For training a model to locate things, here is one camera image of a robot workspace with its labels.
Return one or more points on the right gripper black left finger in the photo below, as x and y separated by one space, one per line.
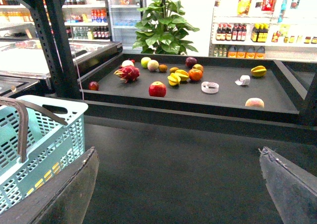
64 199

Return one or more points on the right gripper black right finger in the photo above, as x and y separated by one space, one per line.
292 189

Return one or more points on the yellow mango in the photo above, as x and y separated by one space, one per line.
56 168

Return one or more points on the light blue plastic basket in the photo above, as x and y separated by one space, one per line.
48 142

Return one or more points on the grey-brown basket handle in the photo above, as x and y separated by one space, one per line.
20 106

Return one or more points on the green red mango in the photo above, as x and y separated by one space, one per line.
198 67

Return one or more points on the pale pink peach front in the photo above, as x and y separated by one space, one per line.
254 102

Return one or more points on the black fruit display tray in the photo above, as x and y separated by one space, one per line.
283 95

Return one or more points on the small dark red apple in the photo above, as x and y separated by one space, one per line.
93 85

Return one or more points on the yellow starfruit far right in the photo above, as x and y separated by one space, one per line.
258 71

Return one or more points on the yellow starfruit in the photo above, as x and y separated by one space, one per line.
258 71
184 76
174 79

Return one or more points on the near glass-top chest freezer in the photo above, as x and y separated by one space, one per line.
13 87

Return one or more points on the pink dragon fruit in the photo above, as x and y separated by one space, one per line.
128 73

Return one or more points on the large red apple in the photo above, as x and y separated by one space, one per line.
157 89

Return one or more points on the white onion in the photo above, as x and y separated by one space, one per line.
127 63

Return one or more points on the orange oil jugs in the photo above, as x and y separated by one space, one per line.
246 52

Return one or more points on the orange persimmon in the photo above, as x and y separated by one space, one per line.
195 74

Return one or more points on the yellow starfruit behind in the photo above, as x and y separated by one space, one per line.
184 76

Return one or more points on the green apple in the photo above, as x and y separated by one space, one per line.
145 61

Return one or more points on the pale peach fruit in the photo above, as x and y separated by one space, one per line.
153 65

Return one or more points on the yellow-capped sauce bottles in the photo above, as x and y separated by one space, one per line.
259 33

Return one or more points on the yellow starfruit front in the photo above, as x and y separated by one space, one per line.
174 79

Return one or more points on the brown kiwi near peach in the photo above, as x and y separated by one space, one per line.
162 68

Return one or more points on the dark purple plum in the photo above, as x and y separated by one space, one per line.
190 61

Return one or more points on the dark soy sauce bottles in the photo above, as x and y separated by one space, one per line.
231 32

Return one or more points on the brown kiwi near starfruit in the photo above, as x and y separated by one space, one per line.
173 69

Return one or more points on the right white condiment shelf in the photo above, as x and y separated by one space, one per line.
280 29

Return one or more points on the hanging red snack bag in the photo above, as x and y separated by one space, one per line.
267 5

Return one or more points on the hanging orange snack bag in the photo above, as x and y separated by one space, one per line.
243 7

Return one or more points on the left drinks shelf unit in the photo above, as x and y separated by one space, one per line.
83 19

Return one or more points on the green potted plant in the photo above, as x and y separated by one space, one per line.
163 28

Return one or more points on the glass door fridge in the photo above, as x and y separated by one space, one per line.
123 17

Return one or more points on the black steel rack post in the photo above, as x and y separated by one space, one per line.
49 24

